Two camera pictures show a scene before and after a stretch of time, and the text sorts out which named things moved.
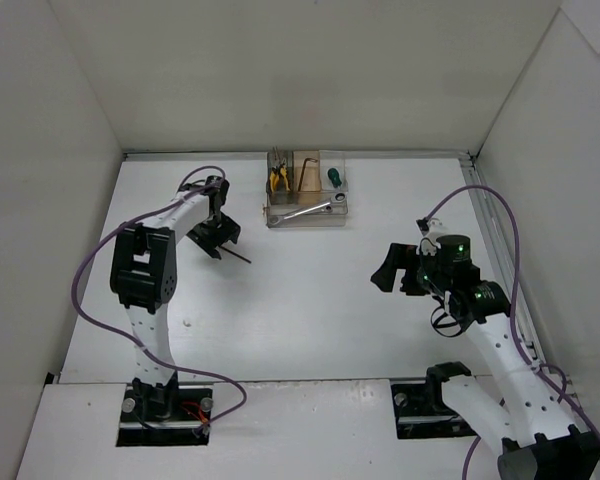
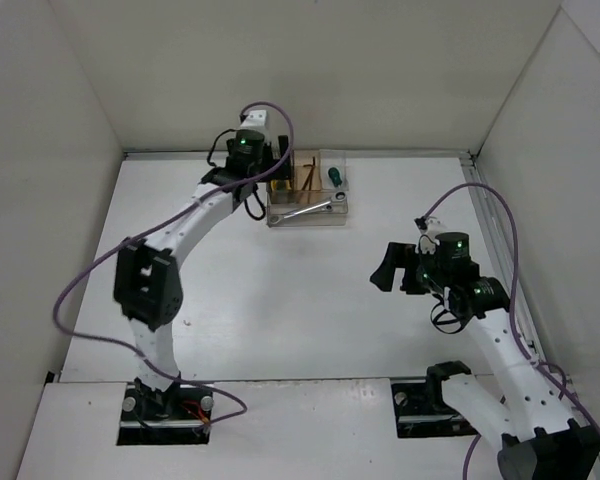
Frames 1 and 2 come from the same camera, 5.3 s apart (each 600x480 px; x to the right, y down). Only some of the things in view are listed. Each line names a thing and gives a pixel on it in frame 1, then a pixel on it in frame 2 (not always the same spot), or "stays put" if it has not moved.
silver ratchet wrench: [337, 199] stays put
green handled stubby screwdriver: [334, 176] stays put
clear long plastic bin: [282, 203] stays put
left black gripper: [212, 242] → [282, 151]
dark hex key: [248, 261] → [312, 167]
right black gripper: [408, 273] stays put
